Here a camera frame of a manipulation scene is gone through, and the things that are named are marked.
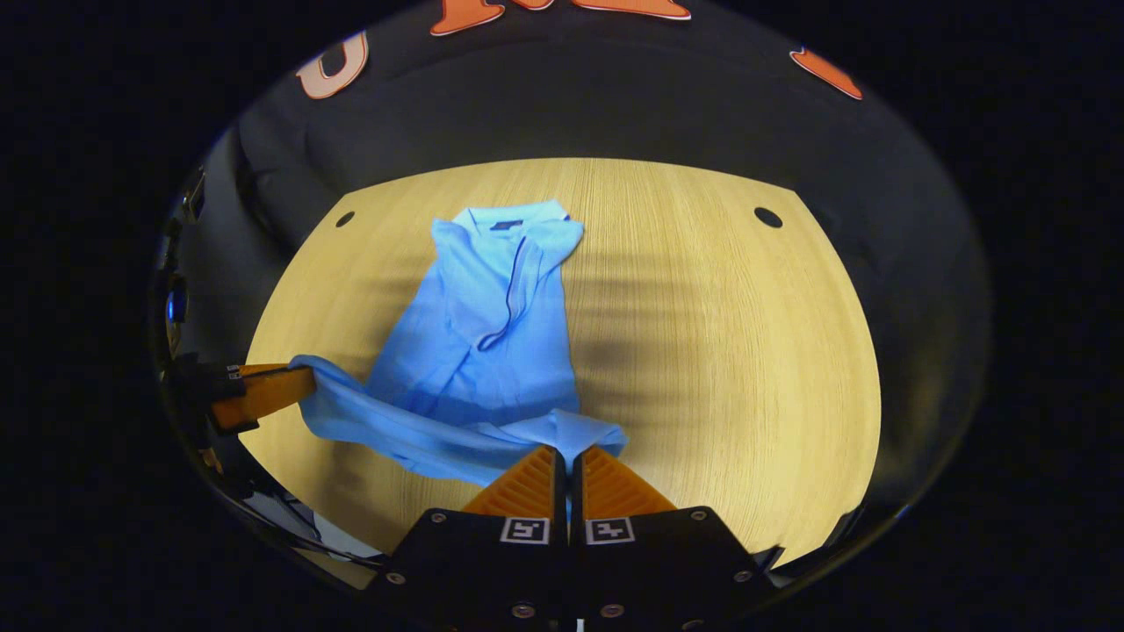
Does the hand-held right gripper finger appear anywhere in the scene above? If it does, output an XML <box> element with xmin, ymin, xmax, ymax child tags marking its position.
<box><xmin>364</xmin><ymin>445</ymin><xmax>570</xmax><ymax>632</ymax></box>
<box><xmin>571</xmin><ymin>444</ymin><xmax>783</xmax><ymax>632</ymax></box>

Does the light blue T-shirt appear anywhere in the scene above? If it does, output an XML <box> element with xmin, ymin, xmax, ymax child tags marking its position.
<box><xmin>290</xmin><ymin>199</ymin><xmax>630</xmax><ymax>489</ymax></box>

